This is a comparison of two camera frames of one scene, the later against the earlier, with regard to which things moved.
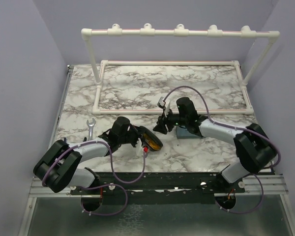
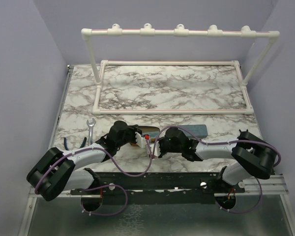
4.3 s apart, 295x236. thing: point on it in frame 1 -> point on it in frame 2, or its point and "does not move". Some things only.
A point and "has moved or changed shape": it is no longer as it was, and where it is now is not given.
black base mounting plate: (170, 188) does not move
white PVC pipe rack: (147, 29) does not move
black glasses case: (143, 130) has moved or changed shape
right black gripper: (162, 121) -> (161, 140)
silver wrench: (91, 128) does not move
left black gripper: (135, 129) does not move
